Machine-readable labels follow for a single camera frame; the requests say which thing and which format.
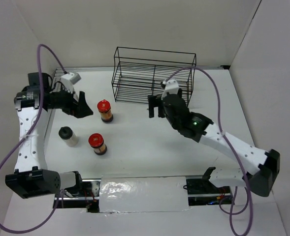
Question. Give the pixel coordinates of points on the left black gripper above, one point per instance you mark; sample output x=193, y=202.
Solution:
x=79, y=109

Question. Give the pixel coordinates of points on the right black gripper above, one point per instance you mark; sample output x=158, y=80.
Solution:
x=154, y=102

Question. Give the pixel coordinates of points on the red lid sauce jar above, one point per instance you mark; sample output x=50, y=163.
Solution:
x=104, y=108

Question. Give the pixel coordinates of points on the red lid chili jar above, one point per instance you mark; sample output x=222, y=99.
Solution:
x=96, y=141

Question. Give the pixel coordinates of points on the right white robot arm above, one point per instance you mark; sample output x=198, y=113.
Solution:
x=259, y=168

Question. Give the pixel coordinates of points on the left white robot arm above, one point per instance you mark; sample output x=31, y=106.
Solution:
x=31, y=177

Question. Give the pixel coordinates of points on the black cap pellet bottle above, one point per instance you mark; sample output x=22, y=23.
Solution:
x=68, y=136

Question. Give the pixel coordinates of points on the white taped cover sheet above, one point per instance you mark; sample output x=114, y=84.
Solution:
x=132, y=194

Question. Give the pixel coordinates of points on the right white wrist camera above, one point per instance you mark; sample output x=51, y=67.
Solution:
x=170, y=86

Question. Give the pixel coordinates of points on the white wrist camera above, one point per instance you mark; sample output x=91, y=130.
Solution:
x=170, y=86
x=69, y=80

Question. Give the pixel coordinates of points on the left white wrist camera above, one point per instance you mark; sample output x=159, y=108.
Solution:
x=69, y=80

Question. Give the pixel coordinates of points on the black wire shelf rack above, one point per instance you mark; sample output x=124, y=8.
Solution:
x=139, y=72

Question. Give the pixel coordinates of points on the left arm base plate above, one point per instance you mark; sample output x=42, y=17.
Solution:
x=85, y=196

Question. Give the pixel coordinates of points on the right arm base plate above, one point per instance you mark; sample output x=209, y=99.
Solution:
x=201, y=192

